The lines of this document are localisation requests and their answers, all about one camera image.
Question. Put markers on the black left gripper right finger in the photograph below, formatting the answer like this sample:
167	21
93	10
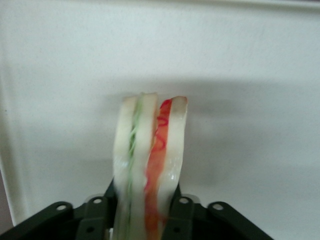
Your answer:
212	222

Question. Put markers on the triangular sandwich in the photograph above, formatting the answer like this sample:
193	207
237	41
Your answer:
150	162

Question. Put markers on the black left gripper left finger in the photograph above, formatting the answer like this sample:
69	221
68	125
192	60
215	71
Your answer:
62	222

